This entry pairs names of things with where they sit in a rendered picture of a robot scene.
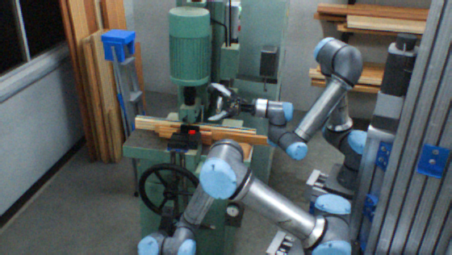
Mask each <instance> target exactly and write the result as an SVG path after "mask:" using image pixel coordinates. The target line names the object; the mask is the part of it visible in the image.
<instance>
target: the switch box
mask: <svg viewBox="0 0 452 255"><path fill-rule="evenodd" d="M240 7H241V2H234V1H231V39H236V38H237V36H238V32H239V31H238V27H239V26H240V22H239V15H241V11H240ZM239 12H240V14H239ZM240 21H241V20H240ZM225 25H226V27H227V28H228V3H227V4H226V6H225ZM239 33H240V32H239Z"/></svg>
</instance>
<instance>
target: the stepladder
mask: <svg viewBox="0 0 452 255"><path fill-rule="evenodd" d="M101 38H102V43H103V50H104V56H105V60H106V61H112V64H113V69H114V73H115V84H116V88H117V92H118V94H117V98H118V99H119V104H120V107H121V111H122V120H123V127H124V131H125V135H126V140H127V139H128V137H129V136H130V135H131V134H132V133H133V132H134V129H135V128H136V125H135V118H136V117H137V116H138V115H139V112H140V115H139V116H146V114H145V110H144V104H143V100H142V96H143V92H141V91H140V84H139V81H138V77H137V74H136V68H135V64H134V62H135V61H136V57H135V56H133V54H134V53H135V47H134V39H135V38H136V33H135V32H134V31H123V30H116V29H112V30H110V31H108V32H106V33H104V34H103V35H102V36H101ZM124 65H126V70H127V74H128V79H127V75H126V72H125V68H124ZM128 86H129V89H130V92H129V89H128ZM132 104H133V105H132ZM133 108H134V109H133ZM129 158H130V163H131V167H132V174H133V181H134V187H135V190H136V192H135V193H134V195H135V197H137V198H138V197H139V189H138V178H137V169H136V165H137V164H138V163H139V162H140V158H136V159H135V157H129Z"/></svg>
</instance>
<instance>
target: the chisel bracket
mask: <svg viewBox="0 0 452 255"><path fill-rule="evenodd" d="M199 104H200V98H195V104H194V105H193V106H187V105H185V104H184V102H183V104H182V106H181V108H180V121H181V122H182V118H184V117H185V116H187V115H188V117H187V118H186V121H187V122H192V123H193V122H194V121H195V120H196V118H197V116H198V115H199V111H200V108H199Z"/></svg>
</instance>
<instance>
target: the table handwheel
mask: <svg viewBox="0 0 452 255"><path fill-rule="evenodd" d="M163 169H169V170H173V171H176V172H178V173H180V174H183V175H185V176H186V177H187V178H188V179H189V180H190V181H192V182H193V184H194V187H195V189H196V188H197V186H198V185H199V180H198V179H197V177H196V176H195V175H193V173H192V172H191V171H189V170H188V169H185V168H183V167H181V166H180V165H175V164H171V163H160V164H156V165H152V166H151V167H150V168H148V169H146V170H145V171H144V172H143V173H142V175H141V176H140V180H139V195H140V198H141V199H142V201H143V202H144V204H145V205H146V206H147V207H148V208H149V209H150V210H151V211H153V212H154V213H156V214H158V215H159V216H162V212H163V210H162V209H163V206H164V205H165V204H166V202H167V201H168V200H174V199H175V198H176V196H177V194H180V195H189V196H193V193H194V192H184V191H178V185H179V183H180V181H181V180H182V176H178V175H177V181H171V182H170V184H169V185H168V184H167V183H166V181H164V178H163V177H162V176H161V175H160V174H159V173H158V170H163ZM152 173H155V174H156V175H157V178H158V179H159V180H160V181H161V183H162V184H163V185H164V187H165V189H164V192H163V197H164V199H163V202H162V204H161V205H160V206H159V207H157V206H156V205H154V204H152V203H151V200H150V199H149V198H148V196H147V194H146V193H145V181H146V179H147V178H148V176H149V175H151V174H152ZM181 214H182V212H179V213H175V217H174V219H179V218H180V216H181Z"/></svg>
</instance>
